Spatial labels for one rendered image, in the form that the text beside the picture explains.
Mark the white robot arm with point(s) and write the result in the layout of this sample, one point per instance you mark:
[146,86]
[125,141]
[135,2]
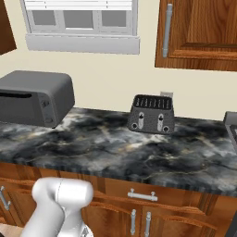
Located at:
[58,203]

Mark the wooden wall cupboard door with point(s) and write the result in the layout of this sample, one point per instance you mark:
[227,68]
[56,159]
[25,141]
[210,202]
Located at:
[200,32]

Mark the dark grey toaster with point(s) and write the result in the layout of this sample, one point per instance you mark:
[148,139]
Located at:
[152,114]

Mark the wooden drawer front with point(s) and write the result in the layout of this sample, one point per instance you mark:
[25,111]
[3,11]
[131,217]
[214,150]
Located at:
[145,194]

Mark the wooden wall cupboard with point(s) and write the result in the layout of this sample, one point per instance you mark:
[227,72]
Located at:
[6,27]

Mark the white wall socket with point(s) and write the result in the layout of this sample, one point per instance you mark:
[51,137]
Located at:
[167,93]

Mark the wooden base cupboard door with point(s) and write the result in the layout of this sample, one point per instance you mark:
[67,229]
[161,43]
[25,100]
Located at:
[111,220]
[179,224]
[12,200]

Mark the grey toaster oven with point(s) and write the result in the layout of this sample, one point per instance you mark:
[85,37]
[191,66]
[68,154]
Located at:
[31,97]

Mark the white window with blind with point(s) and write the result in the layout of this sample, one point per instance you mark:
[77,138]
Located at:
[81,23]

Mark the grey hob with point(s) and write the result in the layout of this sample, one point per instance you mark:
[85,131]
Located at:
[231,123]

